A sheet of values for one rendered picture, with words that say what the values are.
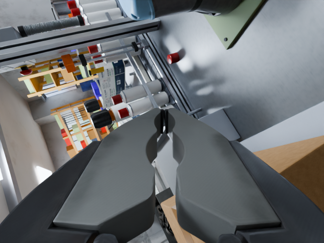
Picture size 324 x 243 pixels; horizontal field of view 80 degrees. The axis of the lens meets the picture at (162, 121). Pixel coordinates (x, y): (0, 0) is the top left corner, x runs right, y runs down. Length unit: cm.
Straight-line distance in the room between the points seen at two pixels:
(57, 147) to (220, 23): 882
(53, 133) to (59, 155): 102
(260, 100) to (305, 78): 11
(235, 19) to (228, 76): 14
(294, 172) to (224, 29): 34
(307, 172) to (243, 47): 29
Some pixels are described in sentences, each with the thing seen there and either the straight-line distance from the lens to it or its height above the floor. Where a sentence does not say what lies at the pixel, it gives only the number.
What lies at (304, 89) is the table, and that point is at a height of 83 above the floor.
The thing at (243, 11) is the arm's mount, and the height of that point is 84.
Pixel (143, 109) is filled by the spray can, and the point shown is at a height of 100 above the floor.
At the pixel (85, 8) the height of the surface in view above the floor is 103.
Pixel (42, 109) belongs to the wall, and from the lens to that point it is 907.
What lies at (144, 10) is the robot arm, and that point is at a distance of 38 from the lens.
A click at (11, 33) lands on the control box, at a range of 76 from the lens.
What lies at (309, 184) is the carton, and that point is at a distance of 34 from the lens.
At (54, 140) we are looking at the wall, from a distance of 923.
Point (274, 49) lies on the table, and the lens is 46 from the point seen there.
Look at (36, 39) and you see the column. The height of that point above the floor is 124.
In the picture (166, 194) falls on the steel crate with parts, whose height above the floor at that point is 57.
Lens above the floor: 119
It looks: 19 degrees down
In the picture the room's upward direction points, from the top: 112 degrees counter-clockwise
